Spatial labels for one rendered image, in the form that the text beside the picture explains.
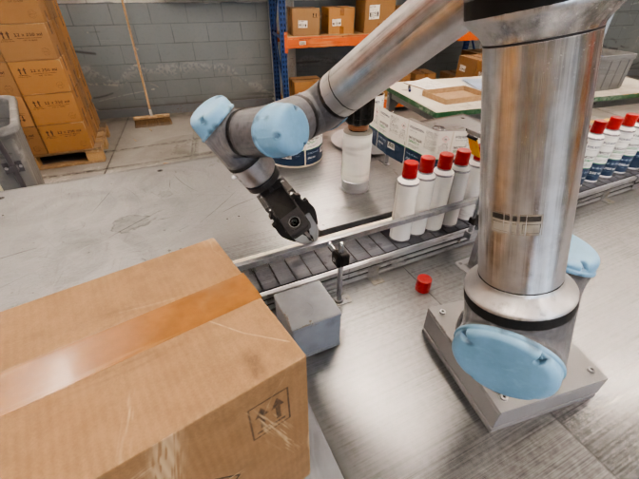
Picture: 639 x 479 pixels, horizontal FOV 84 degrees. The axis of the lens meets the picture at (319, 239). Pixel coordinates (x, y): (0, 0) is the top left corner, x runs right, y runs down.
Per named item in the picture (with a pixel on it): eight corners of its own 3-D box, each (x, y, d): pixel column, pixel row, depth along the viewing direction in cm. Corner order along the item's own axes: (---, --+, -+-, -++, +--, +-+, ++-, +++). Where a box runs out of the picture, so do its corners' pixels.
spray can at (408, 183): (402, 229, 94) (415, 155, 82) (414, 239, 90) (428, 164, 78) (385, 234, 92) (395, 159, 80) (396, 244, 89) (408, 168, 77)
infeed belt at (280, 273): (604, 175, 129) (609, 165, 126) (628, 185, 123) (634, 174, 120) (87, 330, 72) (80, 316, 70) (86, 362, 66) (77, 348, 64)
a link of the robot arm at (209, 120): (207, 122, 52) (177, 125, 58) (251, 174, 60) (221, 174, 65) (236, 87, 55) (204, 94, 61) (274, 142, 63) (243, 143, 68)
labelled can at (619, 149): (598, 171, 122) (629, 110, 110) (614, 177, 119) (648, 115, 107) (589, 174, 121) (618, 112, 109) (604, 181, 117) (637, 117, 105)
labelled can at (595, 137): (570, 180, 117) (598, 116, 105) (585, 186, 114) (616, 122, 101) (558, 182, 116) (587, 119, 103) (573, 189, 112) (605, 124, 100)
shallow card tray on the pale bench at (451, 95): (463, 90, 243) (464, 85, 241) (489, 99, 225) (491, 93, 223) (421, 95, 233) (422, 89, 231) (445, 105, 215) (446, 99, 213)
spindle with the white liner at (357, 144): (359, 179, 118) (366, 82, 100) (374, 190, 111) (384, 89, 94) (335, 184, 115) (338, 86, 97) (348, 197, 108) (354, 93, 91)
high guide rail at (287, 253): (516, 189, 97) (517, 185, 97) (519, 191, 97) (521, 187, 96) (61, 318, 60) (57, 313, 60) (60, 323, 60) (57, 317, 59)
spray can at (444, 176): (434, 220, 98) (450, 148, 86) (445, 230, 94) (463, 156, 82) (416, 222, 96) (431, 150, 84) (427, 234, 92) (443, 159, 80)
